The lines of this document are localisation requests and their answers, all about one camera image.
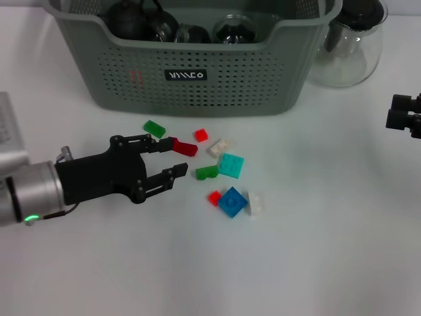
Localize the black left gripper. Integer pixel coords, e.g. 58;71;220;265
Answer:
54;133;189;205

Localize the translucent green brick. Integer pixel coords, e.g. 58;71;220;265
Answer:
142;119;167;139

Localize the green studded toy brick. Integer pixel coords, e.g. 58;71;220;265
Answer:
195;165;220;182

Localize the glass teacup with black holder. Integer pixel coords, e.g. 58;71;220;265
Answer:
173;23;212;44
139;0;180;43
212;13;257;44

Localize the grey-green perforated storage bin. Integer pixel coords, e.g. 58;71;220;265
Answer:
48;0;343;118

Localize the dark red long brick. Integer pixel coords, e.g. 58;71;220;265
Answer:
170;137;199;158

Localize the white toy brick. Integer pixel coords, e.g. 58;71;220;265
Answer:
245;190;266;217
209;138;233;158

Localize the teal square toy plate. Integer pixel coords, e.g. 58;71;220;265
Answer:
217;152;245;180

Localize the glass carafe with black lid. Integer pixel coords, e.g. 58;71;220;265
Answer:
307;0;389;88

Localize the blue square toy plate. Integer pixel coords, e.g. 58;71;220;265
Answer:
217;186;249;219

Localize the dark clay teapot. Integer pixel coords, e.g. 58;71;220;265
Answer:
98;0;149;40

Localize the silver metal cable connector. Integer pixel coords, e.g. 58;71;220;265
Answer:
55;145;74;164

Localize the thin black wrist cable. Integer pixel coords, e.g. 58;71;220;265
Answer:
24;202;80;226

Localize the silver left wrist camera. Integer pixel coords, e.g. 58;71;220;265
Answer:
0;91;31;171

